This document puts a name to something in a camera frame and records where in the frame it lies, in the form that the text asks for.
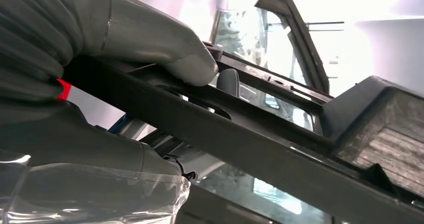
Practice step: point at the white car with red stripe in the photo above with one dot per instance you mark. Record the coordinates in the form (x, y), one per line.
(265, 34)

